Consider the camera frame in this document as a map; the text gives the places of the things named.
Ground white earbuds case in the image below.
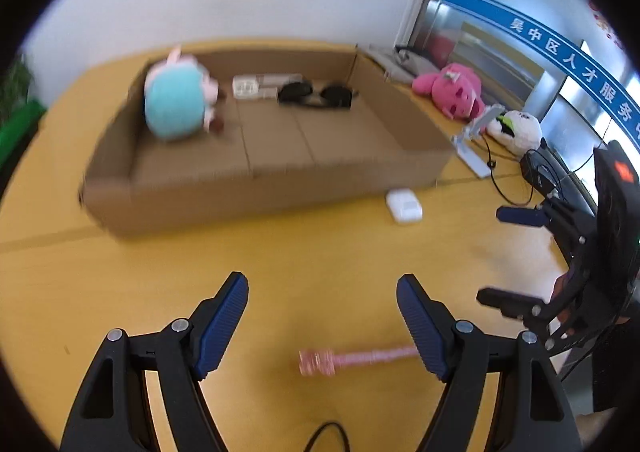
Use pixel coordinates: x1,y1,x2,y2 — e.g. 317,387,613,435
385,188,423,225

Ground pink glitter pen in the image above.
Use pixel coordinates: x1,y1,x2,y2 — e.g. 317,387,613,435
298,346,419,376

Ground black sunglasses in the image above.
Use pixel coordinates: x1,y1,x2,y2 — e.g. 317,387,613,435
277,80,358,109

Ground clear white phone case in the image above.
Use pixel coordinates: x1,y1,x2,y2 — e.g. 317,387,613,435
232,73,303,100

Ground person's right hand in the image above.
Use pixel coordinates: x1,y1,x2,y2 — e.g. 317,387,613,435
550,273,573,324

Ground white green plush toy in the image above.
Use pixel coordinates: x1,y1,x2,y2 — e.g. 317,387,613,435
486,111,542,157

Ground white phone stand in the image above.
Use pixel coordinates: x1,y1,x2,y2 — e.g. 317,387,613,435
449,102,508,179

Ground pink strawberry plush toy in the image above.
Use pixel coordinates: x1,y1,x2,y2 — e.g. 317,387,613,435
411,62,486,121

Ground grey cloth bag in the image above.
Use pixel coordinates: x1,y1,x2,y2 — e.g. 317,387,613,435
361,45,439,85

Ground brown cardboard box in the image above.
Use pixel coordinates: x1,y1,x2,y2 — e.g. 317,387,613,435
79,46,454,238

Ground green covered table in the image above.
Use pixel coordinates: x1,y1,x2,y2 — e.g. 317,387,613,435
0,99,47,172

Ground potted green plant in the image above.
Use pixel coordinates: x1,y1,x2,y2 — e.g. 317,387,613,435
0,54,34,124

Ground blue pink plush toy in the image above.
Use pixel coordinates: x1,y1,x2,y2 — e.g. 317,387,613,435
144,45,224,142

